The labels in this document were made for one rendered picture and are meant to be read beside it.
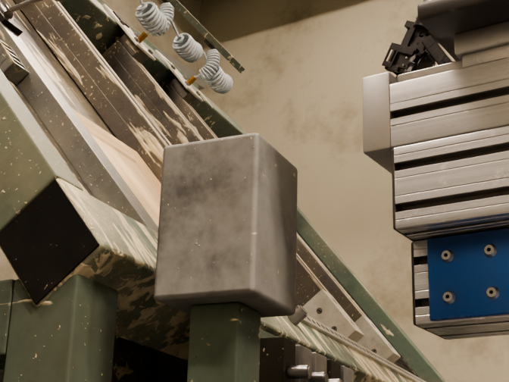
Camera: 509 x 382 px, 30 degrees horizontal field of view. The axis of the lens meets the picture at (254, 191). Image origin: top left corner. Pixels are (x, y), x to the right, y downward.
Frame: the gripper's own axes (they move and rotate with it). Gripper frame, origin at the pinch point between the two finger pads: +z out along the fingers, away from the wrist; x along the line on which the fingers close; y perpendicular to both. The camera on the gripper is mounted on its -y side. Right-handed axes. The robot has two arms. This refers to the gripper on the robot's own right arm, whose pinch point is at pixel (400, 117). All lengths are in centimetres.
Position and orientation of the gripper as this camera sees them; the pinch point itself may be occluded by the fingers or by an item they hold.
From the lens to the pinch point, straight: 195.6
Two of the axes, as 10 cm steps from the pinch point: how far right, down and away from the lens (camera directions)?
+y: -7.4, -3.0, 6.1
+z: -4.1, 9.1, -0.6
